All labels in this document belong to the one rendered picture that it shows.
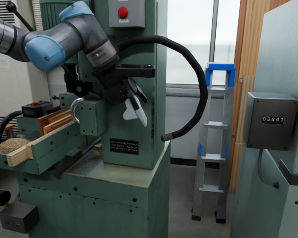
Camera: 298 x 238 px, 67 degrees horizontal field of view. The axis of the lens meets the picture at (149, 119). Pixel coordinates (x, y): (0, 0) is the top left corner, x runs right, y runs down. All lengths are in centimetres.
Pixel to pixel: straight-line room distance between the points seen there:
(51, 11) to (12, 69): 171
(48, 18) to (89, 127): 44
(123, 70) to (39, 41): 22
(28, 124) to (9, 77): 156
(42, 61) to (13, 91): 216
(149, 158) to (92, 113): 28
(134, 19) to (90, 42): 18
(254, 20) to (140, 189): 170
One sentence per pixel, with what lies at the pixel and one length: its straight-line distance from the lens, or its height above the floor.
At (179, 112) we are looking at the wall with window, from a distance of 233.
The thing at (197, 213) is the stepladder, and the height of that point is 6.
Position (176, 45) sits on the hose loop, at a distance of 72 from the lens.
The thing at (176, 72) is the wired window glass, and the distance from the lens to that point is 233.
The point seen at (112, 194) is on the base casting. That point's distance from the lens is 88.
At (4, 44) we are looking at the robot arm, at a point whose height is 127.
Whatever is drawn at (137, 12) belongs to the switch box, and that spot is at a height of 136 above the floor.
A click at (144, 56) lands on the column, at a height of 123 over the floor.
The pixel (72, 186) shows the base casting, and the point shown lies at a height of 75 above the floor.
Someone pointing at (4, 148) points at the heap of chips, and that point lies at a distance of 96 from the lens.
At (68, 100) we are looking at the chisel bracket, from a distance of 104.
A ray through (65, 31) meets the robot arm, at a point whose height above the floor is 130.
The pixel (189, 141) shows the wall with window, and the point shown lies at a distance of 244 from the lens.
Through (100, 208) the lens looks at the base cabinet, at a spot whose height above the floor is 67.
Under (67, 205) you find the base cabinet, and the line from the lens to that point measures 102.
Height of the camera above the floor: 126
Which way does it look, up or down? 18 degrees down
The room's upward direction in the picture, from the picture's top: straight up
